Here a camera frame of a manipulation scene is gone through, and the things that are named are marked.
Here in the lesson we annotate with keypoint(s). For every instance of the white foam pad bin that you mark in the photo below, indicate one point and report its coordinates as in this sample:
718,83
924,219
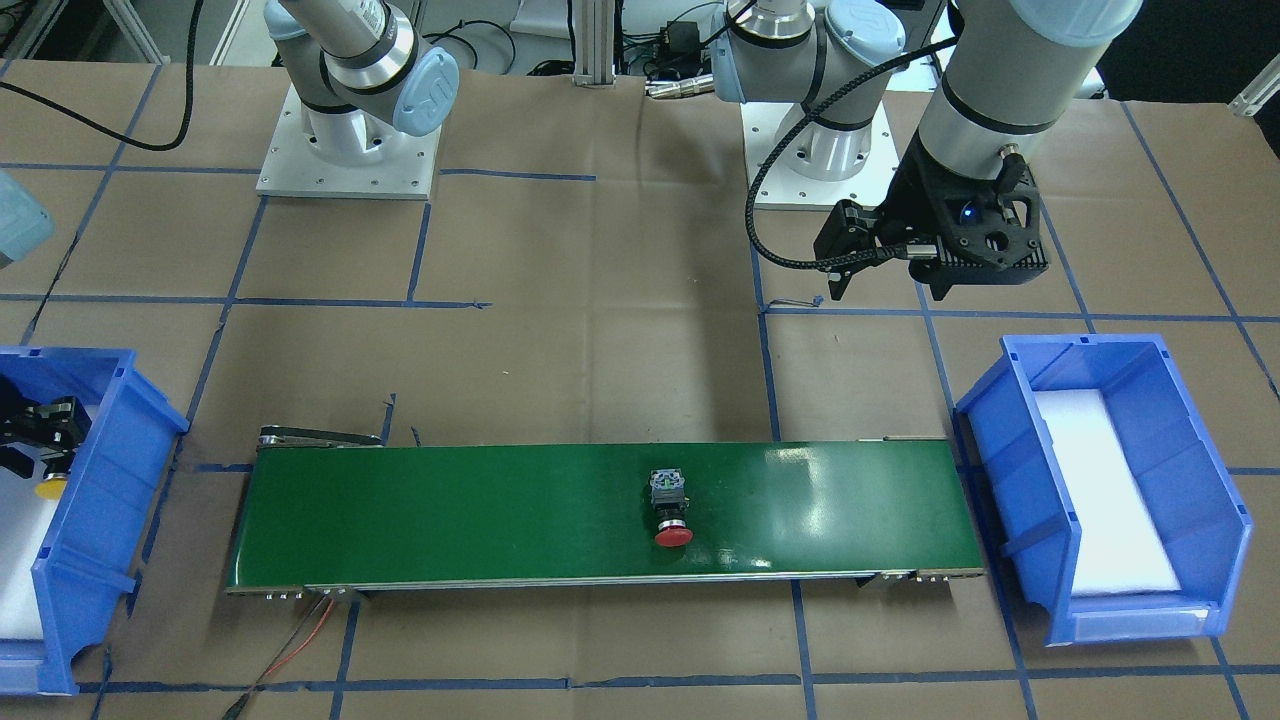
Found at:
25,521
1120,551

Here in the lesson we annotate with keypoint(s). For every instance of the green conveyor belt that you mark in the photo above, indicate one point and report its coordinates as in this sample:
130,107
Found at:
436,517

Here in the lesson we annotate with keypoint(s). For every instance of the blue bin robot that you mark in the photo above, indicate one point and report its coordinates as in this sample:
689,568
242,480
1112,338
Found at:
84,564
1198,512

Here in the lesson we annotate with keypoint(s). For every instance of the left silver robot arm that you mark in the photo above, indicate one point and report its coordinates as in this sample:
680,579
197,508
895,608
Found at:
1014,68

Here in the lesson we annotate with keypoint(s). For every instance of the aluminium frame post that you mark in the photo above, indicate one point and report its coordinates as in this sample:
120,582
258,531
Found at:
593,35

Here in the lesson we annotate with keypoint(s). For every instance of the black power adapter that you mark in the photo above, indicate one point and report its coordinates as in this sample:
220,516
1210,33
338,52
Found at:
679,41

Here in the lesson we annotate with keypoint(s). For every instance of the yellow push button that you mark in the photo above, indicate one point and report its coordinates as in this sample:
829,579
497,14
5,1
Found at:
53,482

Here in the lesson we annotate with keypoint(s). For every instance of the red push button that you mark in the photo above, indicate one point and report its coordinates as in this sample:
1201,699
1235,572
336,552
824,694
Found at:
669,503

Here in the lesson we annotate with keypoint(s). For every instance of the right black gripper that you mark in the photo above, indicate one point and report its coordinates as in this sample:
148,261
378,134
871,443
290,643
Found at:
40,425

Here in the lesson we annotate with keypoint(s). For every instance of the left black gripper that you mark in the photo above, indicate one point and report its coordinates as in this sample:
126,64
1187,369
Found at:
912,203

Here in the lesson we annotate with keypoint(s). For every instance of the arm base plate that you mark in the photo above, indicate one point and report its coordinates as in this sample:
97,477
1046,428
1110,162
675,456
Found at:
822,166
315,155

